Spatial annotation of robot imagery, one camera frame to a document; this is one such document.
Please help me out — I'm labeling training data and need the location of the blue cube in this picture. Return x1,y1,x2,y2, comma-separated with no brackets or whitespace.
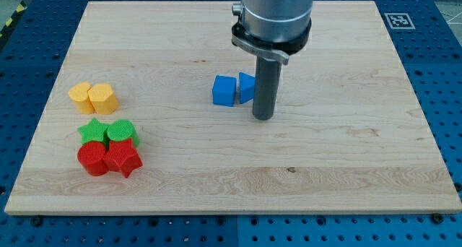
212,75,237,107

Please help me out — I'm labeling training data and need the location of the yellow hexagon block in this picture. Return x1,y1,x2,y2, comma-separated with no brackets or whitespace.
88,84,118,115

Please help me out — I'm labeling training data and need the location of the blue triangular prism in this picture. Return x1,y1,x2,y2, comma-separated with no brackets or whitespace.
239,72,256,104

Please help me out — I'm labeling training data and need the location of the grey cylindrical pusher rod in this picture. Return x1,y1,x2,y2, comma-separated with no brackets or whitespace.
252,57,282,121

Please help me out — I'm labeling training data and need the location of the green cylinder block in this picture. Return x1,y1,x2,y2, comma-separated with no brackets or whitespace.
107,119,139,147

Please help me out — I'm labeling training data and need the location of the red star block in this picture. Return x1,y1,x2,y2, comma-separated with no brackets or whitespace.
103,138,143,178

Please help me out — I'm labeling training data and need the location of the wooden board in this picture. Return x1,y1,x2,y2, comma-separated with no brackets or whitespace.
5,1,461,216

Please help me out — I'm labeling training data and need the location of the green star block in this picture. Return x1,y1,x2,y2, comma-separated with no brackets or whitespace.
77,118,110,146

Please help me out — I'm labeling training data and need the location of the red cylinder block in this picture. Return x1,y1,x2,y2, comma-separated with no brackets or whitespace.
77,141,109,176

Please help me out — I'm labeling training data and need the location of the yellow rounded block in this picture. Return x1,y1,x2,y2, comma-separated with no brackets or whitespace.
68,82,95,114

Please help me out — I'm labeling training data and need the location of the white fiducial marker tag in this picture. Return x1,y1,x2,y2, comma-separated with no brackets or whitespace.
385,12,415,30

